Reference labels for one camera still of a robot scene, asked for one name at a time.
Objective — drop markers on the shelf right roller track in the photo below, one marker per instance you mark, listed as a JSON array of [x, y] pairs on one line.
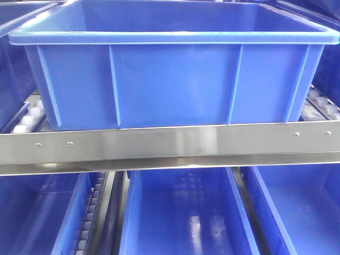
[[317, 107]]

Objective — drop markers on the lower steel shelf bar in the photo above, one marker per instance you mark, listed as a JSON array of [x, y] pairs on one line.
[[292, 143]]

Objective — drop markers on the lower right blue bin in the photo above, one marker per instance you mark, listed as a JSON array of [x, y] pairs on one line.
[[297, 206]]

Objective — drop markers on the shelf roller track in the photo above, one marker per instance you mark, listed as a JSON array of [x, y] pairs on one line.
[[33, 120], [317, 107]]

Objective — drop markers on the left neighbour blue bin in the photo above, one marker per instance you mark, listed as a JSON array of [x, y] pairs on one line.
[[17, 80]]

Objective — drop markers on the shelf left roller track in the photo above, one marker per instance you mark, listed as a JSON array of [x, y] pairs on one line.
[[33, 120]]

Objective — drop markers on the large blue target box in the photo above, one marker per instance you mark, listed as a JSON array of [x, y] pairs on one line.
[[137, 64]]

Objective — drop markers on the lower left blue bin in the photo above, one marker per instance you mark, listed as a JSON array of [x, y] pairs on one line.
[[43, 214]]

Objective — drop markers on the lower middle blue bin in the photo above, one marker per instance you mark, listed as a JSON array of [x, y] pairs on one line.
[[185, 211]]

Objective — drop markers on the lower roller track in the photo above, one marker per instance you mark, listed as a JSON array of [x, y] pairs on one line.
[[86, 240]]

